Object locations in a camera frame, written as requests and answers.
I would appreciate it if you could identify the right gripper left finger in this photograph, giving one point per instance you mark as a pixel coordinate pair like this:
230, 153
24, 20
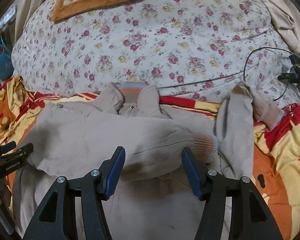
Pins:
55, 217

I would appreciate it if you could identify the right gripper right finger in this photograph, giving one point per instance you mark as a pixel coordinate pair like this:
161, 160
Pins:
251, 218

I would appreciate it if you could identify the beige zip jacket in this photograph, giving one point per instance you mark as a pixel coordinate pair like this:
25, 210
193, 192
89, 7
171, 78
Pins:
152, 199

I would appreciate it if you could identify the person's left hand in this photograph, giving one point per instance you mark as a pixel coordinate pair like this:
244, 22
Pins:
5, 194

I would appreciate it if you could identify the orange red yellow blanket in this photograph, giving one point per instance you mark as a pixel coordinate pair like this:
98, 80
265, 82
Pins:
276, 154

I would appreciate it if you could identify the blue plastic bag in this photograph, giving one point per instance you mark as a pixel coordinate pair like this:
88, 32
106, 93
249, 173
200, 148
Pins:
6, 66

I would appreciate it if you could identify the black tripod stand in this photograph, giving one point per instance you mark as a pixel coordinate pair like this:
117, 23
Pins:
293, 77

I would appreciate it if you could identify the floral white quilt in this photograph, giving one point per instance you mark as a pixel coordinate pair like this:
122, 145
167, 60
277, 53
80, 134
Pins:
197, 49

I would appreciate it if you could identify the beige curtain cloth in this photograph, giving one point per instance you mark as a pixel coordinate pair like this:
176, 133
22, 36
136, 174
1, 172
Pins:
286, 20

